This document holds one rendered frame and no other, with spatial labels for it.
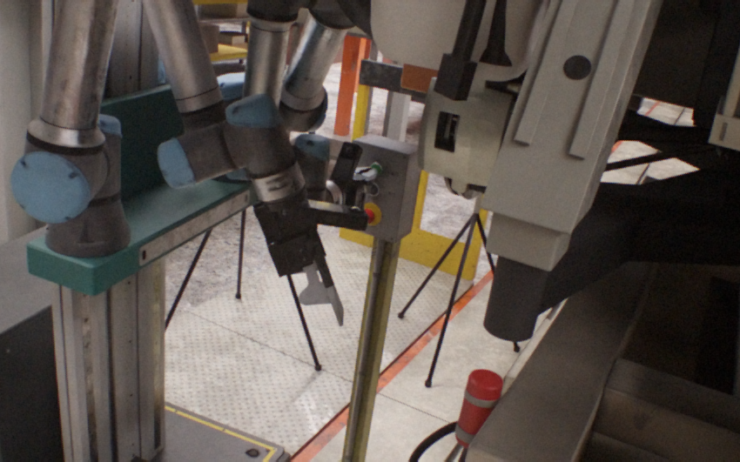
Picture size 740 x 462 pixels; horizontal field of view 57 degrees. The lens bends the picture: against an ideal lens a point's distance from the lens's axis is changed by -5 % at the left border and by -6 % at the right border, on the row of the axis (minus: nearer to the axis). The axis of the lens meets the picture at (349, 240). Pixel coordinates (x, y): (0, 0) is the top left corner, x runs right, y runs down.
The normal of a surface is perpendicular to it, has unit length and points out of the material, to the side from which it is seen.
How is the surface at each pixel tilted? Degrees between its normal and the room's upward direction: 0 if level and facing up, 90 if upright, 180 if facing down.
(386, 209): 90
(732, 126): 106
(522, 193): 57
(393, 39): 101
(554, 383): 0
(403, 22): 90
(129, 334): 90
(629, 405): 90
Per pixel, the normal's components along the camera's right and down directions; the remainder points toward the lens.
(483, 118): -0.33, 0.13
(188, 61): 0.37, 0.29
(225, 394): 0.12, -0.91
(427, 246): -0.49, 0.29
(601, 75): -0.35, -0.26
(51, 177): 0.00, 0.51
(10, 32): 0.87, 0.29
